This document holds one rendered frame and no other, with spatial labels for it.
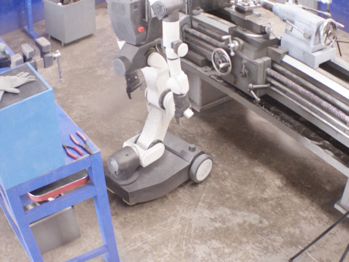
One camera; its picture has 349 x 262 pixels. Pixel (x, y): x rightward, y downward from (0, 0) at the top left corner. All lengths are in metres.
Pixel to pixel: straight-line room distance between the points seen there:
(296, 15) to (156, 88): 1.12
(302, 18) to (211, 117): 1.37
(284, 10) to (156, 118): 1.21
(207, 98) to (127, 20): 1.69
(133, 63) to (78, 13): 2.85
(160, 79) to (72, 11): 2.68
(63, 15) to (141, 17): 2.86
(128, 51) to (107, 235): 1.04
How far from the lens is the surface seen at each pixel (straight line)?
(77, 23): 5.38
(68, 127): 2.27
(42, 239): 2.72
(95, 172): 2.13
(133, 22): 2.43
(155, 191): 2.97
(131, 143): 2.99
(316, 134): 3.08
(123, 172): 2.89
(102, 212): 2.31
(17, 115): 1.80
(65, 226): 2.73
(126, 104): 4.04
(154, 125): 2.96
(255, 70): 3.07
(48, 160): 1.97
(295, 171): 3.36
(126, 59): 2.58
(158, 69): 2.72
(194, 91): 3.90
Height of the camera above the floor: 2.10
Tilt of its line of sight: 34 degrees down
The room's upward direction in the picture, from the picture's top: 1 degrees counter-clockwise
